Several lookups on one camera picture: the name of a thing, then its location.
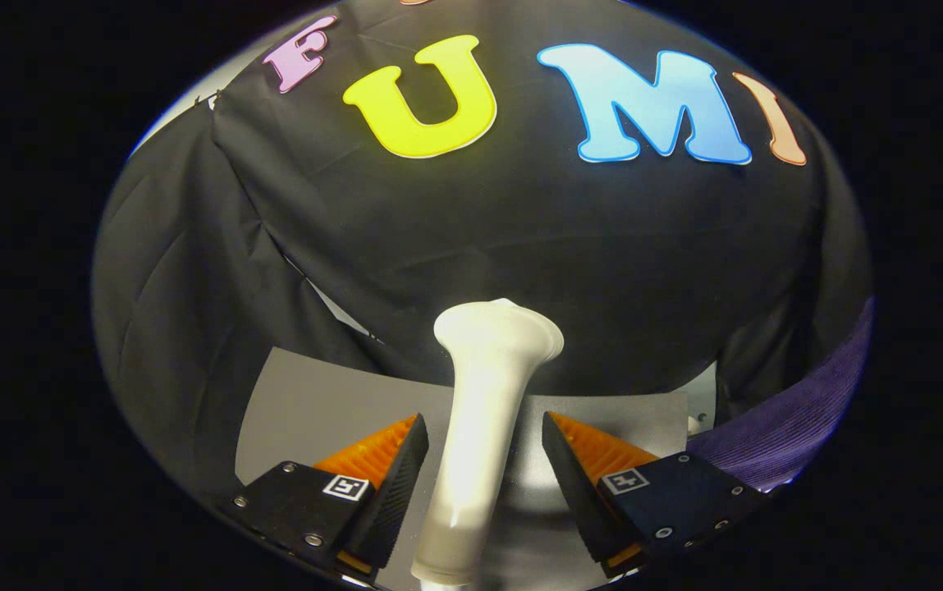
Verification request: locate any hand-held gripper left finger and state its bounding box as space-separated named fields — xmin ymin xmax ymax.
xmin=221 ymin=413 xmax=429 ymax=585

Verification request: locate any purple corduroy jacket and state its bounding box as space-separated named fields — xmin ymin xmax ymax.
xmin=689 ymin=297 xmax=877 ymax=492

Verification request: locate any grey drawer cabinet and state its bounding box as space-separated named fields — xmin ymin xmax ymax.
xmin=235 ymin=346 xmax=718 ymax=591

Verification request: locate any white garment steamer head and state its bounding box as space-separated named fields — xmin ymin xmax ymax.
xmin=410 ymin=298 xmax=565 ymax=588

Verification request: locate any black backdrop cloth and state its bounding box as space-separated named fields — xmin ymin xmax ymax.
xmin=94 ymin=0 xmax=874 ymax=493

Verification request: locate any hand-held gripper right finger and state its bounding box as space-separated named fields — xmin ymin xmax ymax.
xmin=542 ymin=411 xmax=767 ymax=580

